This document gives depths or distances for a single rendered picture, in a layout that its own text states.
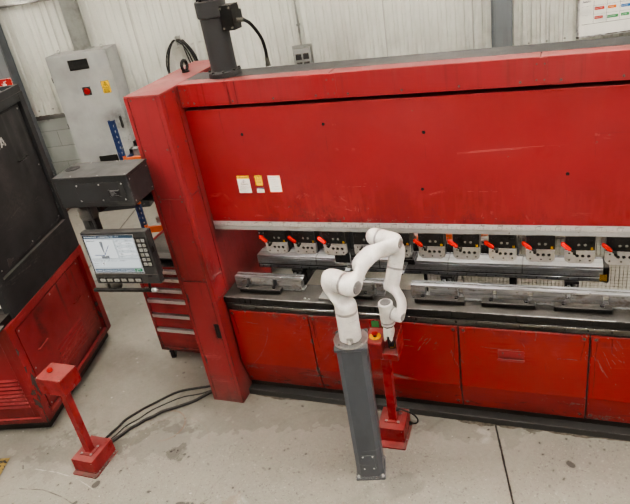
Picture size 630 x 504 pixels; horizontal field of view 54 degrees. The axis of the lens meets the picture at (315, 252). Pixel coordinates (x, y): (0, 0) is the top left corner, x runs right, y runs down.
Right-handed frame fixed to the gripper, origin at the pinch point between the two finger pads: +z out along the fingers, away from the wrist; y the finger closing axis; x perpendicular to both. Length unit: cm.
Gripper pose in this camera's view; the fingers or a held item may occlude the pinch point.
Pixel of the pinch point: (391, 343)
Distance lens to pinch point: 380.3
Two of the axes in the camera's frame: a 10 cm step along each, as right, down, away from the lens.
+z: 1.8, 8.2, 5.4
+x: 9.4, 0.2, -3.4
